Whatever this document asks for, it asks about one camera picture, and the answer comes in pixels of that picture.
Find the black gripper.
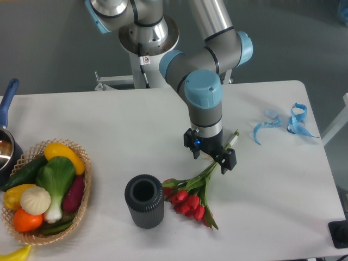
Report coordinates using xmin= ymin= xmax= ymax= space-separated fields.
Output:
xmin=183 ymin=128 xmax=237 ymax=175

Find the red tulip bouquet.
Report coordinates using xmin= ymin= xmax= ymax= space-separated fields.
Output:
xmin=161 ymin=129 xmax=240 ymax=231

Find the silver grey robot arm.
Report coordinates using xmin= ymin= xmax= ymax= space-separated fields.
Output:
xmin=85 ymin=1 xmax=253 ymax=172

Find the blue curled ribbon strip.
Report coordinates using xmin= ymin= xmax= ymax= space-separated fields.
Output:
xmin=253 ymin=115 xmax=282 ymax=145

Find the dark grey ribbed vase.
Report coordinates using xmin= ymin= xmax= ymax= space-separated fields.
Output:
xmin=125 ymin=174 xmax=164 ymax=229

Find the blue looped ribbon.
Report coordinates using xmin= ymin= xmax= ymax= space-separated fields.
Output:
xmin=287 ymin=103 xmax=319 ymax=138

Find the purple sweet potato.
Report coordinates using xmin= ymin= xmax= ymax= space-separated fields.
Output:
xmin=63 ymin=176 xmax=84 ymax=213

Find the black device at table edge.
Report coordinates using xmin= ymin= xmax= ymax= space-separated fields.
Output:
xmin=328 ymin=220 xmax=347 ymax=249

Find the green bok choy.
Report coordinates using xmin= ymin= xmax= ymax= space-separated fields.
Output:
xmin=36 ymin=156 xmax=76 ymax=223

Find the green cucumber under vegetables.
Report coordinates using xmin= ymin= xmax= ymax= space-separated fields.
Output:
xmin=40 ymin=216 xmax=74 ymax=236

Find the white steamed bun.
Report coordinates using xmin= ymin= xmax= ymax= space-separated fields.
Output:
xmin=20 ymin=186 xmax=51 ymax=215

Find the dark green cucumber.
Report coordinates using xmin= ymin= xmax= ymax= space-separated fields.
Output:
xmin=1 ymin=156 xmax=47 ymax=192

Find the woven bamboo basket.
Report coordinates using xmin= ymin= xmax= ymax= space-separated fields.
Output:
xmin=1 ymin=138 xmax=92 ymax=246

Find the orange tangerine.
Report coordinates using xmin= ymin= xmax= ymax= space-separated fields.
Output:
xmin=13 ymin=208 xmax=44 ymax=232

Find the yellow bell pepper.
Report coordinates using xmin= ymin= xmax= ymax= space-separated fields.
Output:
xmin=3 ymin=184 xmax=35 ymax=211

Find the yellow banana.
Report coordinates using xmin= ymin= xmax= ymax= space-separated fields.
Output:
xmin=0 ymin=245 xmax=31 ymax=261

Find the white furniture frame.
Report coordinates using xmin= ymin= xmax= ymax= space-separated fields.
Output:
xmin=322 ymin=93 xmax=347 ymax=146

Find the blue handled saucepan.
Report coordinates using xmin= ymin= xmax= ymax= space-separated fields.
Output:
xmin=1 ymin=78 xmax=23 ymax=186

